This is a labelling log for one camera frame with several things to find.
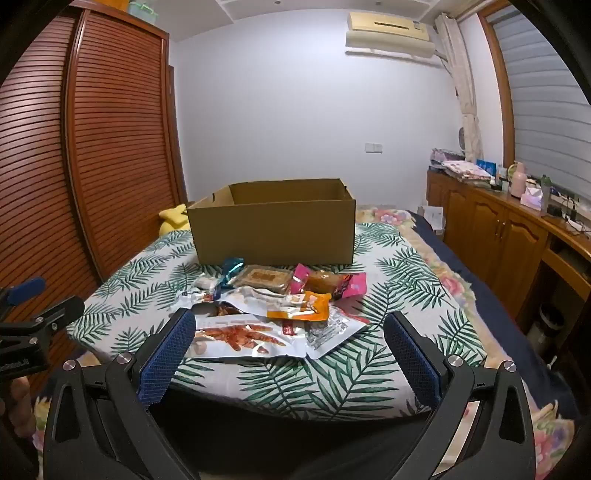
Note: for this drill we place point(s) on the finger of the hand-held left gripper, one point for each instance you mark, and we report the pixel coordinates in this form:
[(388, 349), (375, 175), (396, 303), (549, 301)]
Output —
[(27, 290), (60, 311)]

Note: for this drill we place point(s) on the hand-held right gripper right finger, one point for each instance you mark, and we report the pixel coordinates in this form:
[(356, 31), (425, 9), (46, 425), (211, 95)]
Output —
[(412, 362)]

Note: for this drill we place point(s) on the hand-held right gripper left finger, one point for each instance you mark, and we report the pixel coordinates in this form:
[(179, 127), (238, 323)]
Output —
[(170, 357)]

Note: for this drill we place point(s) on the white packet with red chicken feet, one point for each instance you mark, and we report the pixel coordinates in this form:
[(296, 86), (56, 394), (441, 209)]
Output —
[(240, 338)]

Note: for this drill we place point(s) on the white packet with red label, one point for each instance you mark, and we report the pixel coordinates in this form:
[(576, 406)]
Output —
[(333, 330)]

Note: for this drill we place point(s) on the white foil snack packet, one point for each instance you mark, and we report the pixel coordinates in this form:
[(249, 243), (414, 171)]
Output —
[(249, 300)]

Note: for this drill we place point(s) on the pink packet with brown snack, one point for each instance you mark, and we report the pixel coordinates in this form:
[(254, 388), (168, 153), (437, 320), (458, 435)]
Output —
[(323, 281)]

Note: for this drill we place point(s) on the orange snack packet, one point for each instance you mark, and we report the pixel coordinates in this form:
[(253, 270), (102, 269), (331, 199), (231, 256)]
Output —
[(304, 308)]

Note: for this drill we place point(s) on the brown cardboard box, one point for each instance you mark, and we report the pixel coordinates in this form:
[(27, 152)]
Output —
[(272, 230)]

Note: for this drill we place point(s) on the person's left hand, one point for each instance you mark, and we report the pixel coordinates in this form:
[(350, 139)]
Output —
[(16, 404)]

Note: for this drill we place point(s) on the small white snack packet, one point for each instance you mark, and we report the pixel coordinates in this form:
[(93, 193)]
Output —
[(206, 281)]

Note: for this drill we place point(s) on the leaf print blanket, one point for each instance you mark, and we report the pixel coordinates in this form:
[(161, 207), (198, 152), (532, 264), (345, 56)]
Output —
[(323, 378)]

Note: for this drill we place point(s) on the floral blanket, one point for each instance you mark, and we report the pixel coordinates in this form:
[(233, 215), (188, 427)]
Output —
[(455, 277)]

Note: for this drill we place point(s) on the navy bed sheet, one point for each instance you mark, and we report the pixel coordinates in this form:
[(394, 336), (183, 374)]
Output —
[(498, 314)]

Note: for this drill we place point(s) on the blue snack wrapper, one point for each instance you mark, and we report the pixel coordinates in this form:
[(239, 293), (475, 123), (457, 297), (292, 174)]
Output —
[(231, 267)]

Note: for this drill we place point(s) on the clear packet with brown cake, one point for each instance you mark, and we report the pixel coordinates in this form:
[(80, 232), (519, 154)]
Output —
[(261, 278)]

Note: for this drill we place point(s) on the grey trash bin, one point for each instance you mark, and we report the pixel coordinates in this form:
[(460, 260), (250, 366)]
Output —
[(545, 325)]

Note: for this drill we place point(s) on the yellow plush toy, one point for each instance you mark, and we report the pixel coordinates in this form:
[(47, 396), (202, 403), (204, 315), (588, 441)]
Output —
[(173, 219)]

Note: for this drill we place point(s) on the white carton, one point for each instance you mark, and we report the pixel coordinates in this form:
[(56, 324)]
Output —
[(434, 218)]

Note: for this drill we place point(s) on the wooden cabinet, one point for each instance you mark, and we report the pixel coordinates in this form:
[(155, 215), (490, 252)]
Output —
[(485, 221)]

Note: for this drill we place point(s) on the wooden louvered wardrobe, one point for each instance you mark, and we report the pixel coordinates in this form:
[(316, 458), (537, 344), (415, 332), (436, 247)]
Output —
[(92, 138)]

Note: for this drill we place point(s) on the folded floral cloth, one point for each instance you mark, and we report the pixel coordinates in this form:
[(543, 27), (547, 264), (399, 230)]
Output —
[(466, 170)]

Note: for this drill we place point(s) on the pink tissue box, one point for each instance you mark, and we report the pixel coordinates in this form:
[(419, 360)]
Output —
[(532, 198)]

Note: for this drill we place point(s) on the blue box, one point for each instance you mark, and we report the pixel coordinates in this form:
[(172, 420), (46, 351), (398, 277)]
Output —
[(485, 168)]

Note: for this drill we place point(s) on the folded purple cloth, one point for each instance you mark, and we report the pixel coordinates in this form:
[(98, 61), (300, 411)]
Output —
[(444, 157)]

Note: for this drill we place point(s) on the wooden door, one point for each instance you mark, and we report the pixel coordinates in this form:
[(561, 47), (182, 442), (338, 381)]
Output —
[(178, 138)]

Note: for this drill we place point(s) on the pink thermos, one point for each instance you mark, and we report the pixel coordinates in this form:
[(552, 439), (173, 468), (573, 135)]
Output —
[(518, 181)]

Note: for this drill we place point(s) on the white power strip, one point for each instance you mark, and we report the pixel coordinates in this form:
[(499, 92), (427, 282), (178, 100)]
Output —
[(575, 224)]

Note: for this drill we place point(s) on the green bottle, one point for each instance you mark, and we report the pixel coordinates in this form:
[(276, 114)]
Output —
[(545, 191)]

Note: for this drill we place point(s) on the small grey fan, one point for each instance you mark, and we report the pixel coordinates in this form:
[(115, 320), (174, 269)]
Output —
[(462, 140)]

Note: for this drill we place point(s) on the beige curtain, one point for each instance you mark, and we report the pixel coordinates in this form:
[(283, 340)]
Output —
[(464, 92)]

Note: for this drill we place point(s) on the grey window blind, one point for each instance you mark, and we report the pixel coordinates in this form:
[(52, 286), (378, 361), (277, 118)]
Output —
[(545, 115)]

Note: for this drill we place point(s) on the teal storage box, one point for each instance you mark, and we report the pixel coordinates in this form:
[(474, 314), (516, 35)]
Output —
[(143, 7)]

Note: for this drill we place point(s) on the cream air conditioner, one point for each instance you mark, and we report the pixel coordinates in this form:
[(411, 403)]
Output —
[(388, 27)]

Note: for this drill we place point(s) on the white wall socket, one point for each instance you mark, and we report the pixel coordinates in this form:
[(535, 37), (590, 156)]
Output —
[(373, 147)]

